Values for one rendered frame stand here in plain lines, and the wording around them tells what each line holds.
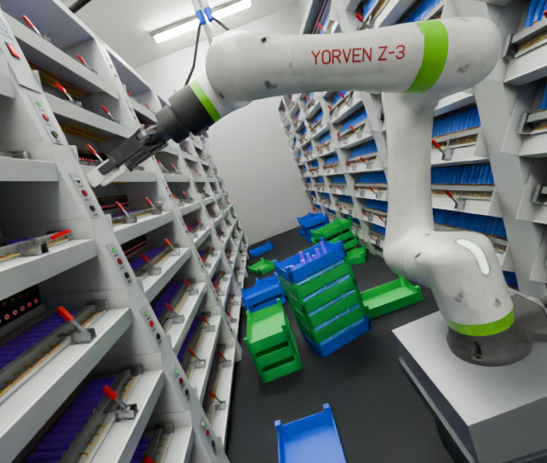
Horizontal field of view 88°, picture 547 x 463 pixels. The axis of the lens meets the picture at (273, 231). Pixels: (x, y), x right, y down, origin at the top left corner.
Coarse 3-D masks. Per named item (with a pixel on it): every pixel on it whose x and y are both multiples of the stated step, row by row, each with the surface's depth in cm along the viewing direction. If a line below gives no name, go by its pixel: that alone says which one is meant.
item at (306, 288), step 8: (344, 264) 133; (328, 272) 131; (336, 272) 132; (344, 272) 134; (280, 280) 144; (312, 280) 129; (320, 280) 130; (328, 280) 131; (288, 288) 137; (296, 288) 127; (304, 288) 128; (312, 288) 129; (296, 296) 128; (304, 296) 128
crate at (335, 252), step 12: (324, 240) 149; (312, 252) 149; (336, 252) 132; (276, 264) 142; (288, 264) 146; (300, 264) 146; (312, 264) 128; (324, 264) 130; (288, 276) 126; (300, 276) 127
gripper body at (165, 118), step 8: (160, 112) 58; (168, 112) 58; (160, 120) 58; (168, 120) 58; (176, 120) 58; (152, 128) 58; (160, 128) 58; (168, 128) 58; (176, 128) 59; (184, 128) 60; (152, 136) 58; (160, 136) 60; (168, 136) 63; (176, 136) 60; (184, 136) 61
